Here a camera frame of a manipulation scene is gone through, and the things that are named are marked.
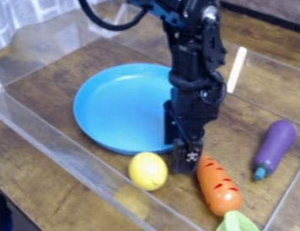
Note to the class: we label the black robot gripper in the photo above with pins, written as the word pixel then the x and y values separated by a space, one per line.
pixel 190 109

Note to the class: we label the yellow toy lemon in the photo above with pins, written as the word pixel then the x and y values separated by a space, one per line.
pixel 147 171

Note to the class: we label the orange toy carrot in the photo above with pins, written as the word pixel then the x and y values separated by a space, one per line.
pixel 223 198

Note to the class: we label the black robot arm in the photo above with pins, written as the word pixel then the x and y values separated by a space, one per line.
pixel 191 27

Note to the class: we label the blue round plate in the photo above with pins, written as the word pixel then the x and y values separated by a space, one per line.
pixel 118 108

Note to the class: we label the purple toy eggplant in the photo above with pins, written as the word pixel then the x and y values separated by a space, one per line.
pixel 277 143

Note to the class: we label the white patterned curtain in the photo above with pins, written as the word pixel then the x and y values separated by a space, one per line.
pixel 19 13

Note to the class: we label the clear acrylic enclosure wall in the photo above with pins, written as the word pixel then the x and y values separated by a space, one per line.
pixel 68 183

